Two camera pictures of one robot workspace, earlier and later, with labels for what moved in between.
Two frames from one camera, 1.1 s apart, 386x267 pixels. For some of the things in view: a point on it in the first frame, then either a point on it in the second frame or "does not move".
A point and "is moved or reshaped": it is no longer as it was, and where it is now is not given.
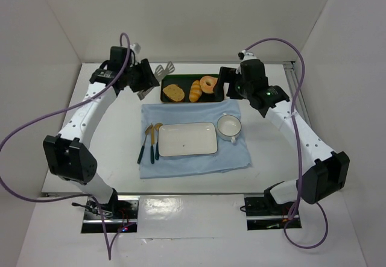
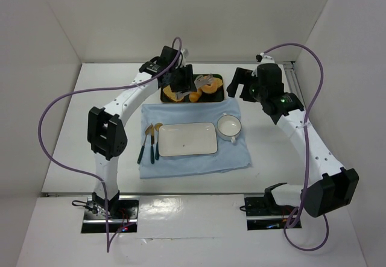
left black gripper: (144, 76) -> (187, 78)
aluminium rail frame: (292, 78) does not move
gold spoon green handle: (157, 148) does not move
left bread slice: (175, 92) does not move
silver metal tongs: (159, 73) is moved or reshaped
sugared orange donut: (208, 89) does not move
